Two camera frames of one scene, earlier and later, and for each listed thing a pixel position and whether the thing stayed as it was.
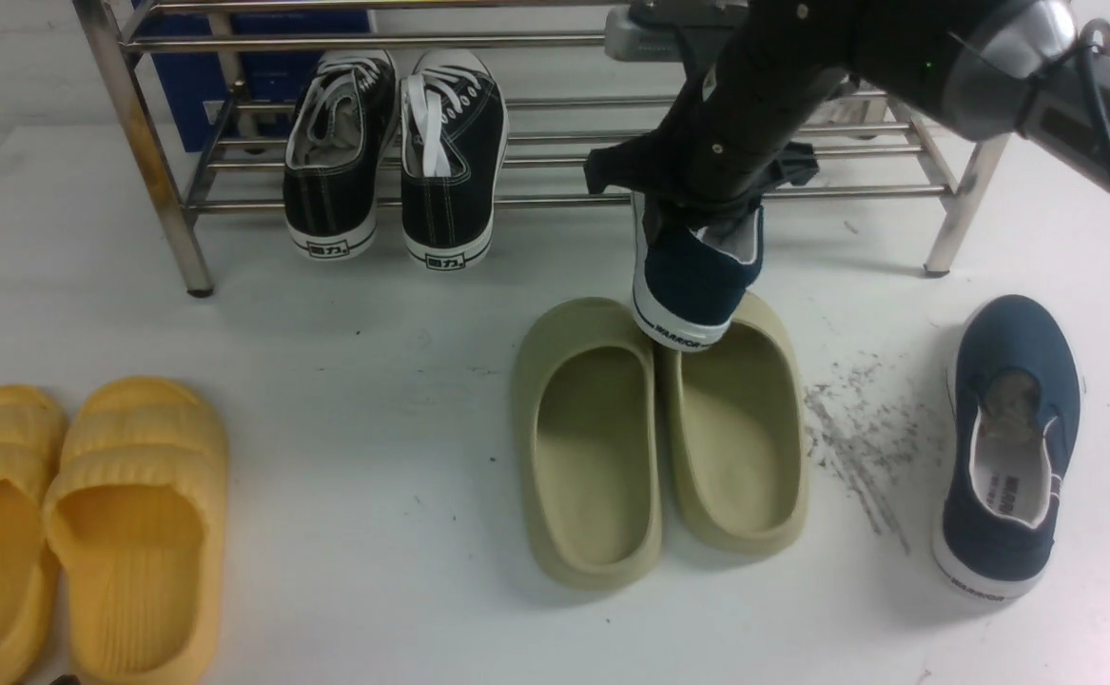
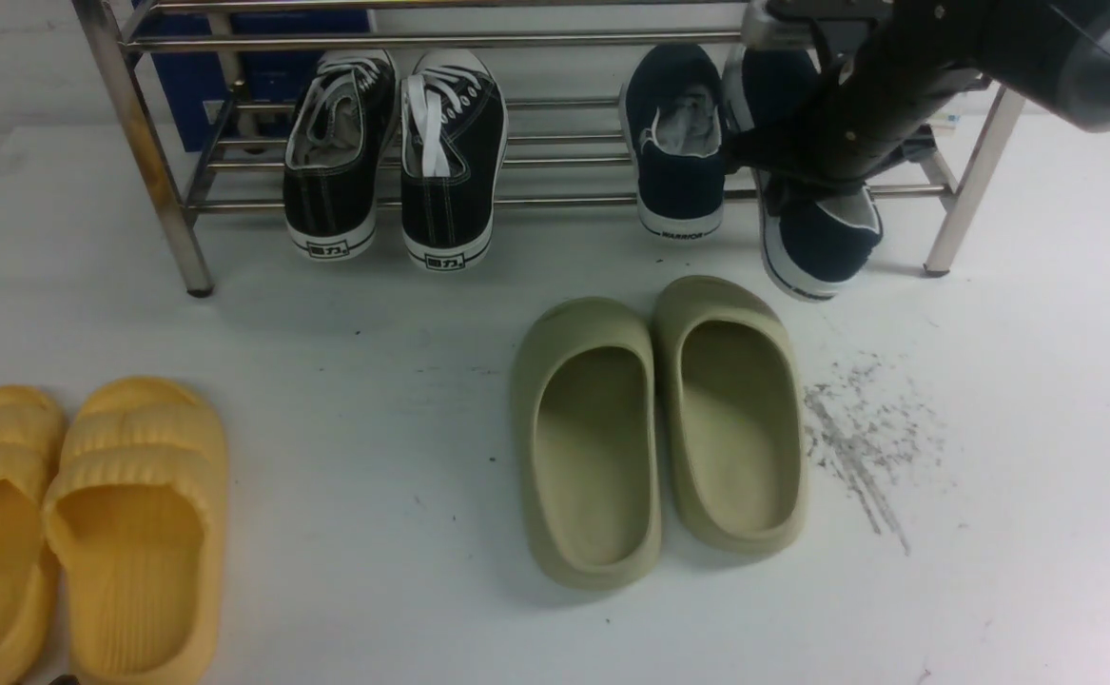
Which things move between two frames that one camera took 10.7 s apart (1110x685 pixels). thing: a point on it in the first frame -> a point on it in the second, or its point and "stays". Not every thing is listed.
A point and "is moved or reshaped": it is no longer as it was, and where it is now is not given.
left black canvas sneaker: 345,117 stays
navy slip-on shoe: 689,274 is moved or reshaped
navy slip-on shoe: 1016,406 -> 818,233
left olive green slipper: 586,388 stays
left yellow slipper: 5,448 stays
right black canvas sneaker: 454,142 stays
